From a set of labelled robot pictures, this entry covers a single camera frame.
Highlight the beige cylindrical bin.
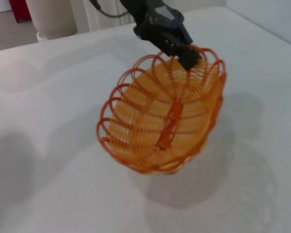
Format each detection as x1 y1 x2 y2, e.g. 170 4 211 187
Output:
26 0 78 40

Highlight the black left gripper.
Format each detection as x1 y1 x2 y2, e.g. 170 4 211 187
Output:
119 0 204 71

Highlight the red plastic stool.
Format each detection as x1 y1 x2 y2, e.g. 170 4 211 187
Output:
14 0 32 24

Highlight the white ribbed panel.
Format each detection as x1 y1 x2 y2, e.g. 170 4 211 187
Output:
85 0 137 33

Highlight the orange woven plastic basket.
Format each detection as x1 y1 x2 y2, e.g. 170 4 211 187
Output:
97 46 227 176

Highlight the dark left arm cable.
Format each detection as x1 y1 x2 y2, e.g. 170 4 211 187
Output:
89 0 136 18

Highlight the white round base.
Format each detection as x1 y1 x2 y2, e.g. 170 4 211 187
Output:
36 30 49 44

